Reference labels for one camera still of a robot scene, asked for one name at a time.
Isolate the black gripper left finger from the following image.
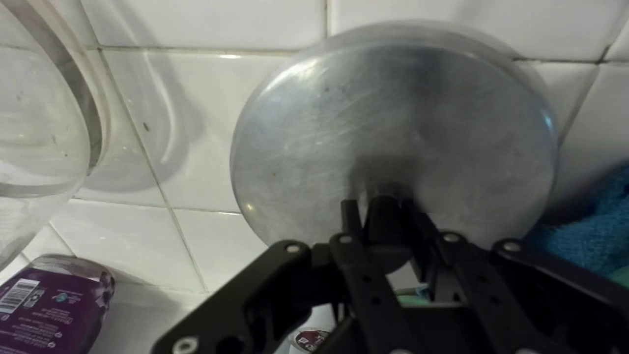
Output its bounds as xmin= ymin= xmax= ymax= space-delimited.
xmin=150 ymin=197 xmax=412 ymax=354

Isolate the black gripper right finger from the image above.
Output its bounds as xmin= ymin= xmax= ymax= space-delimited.
xmin=400 ymin=197 xmax=629 ymax=354

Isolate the silver metal pot lid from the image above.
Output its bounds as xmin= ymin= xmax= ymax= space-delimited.
xmin=229 ymin=20 xmax=561 ymax=275

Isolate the teal cloth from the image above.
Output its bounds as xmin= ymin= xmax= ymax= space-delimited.
xmin=524 ymin=163 xmax=629 ymax=291

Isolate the purple dish soap bottle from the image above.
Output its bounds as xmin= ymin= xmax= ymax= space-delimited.
xmin=0 ymin=254 xmax=119 ymax=354

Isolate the glass coffee carafe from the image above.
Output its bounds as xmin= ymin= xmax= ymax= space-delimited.
xmin=0 ymin=0 xmax=109 ymax=272

